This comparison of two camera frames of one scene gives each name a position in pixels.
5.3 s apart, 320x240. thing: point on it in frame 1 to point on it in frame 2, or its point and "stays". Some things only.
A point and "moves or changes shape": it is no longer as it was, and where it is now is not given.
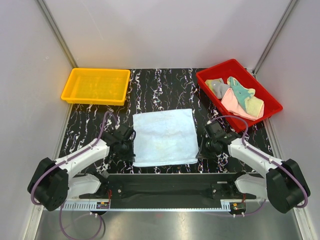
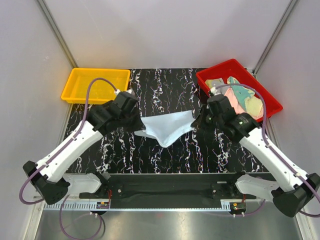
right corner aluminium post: (291, 5) stays
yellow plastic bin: (100, 86) stays
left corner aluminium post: (57, 33) stays
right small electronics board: (240, 207) stays
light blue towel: (165, 137) moves or changes shape
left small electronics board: (102, 205) stays
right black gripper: (203, 154) to (199, 122)
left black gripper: (130, 156) to (138, 125)
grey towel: (219, 88) stays
